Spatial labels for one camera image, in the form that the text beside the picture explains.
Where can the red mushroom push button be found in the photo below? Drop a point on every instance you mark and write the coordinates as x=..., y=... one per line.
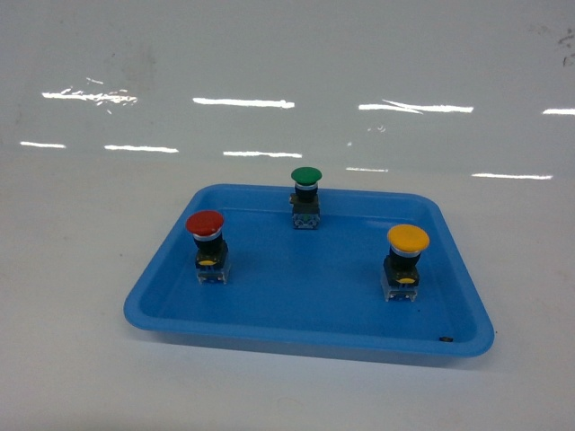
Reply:
x=211, y=259

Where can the yellow mushroom push button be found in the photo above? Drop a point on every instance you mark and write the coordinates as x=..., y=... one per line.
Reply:
x=400, y=277

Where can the green mushroom push button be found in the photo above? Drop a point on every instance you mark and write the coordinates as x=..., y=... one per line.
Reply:
x=305, y=199

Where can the blue plastic tray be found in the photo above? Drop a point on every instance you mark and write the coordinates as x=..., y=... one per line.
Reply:
x=312, y=292

